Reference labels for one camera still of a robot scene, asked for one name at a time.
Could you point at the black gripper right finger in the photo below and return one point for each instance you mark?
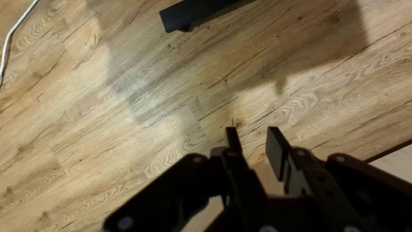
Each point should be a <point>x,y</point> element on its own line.
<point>278,150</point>

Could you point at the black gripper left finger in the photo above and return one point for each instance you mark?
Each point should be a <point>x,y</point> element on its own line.
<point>239,184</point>

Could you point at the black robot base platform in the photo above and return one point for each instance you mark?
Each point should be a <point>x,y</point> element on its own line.
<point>193,13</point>

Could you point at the light wood cabinet door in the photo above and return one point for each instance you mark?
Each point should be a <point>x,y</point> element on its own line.
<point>396,165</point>

